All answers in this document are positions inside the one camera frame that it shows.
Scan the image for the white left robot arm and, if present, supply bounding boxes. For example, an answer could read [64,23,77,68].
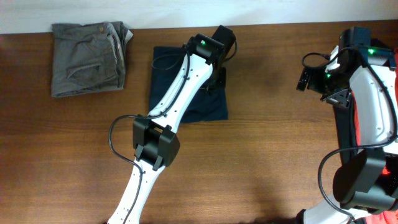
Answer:
[108,26,236,223]

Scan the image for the dark navy blue shorts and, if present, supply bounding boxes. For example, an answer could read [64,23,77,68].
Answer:
[149,46,228,123]

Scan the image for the red t-shirt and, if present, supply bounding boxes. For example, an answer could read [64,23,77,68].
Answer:
[353,47,398,224]

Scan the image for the folded grey cargo shorts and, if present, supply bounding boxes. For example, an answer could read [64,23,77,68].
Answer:
[51,21,133,98]

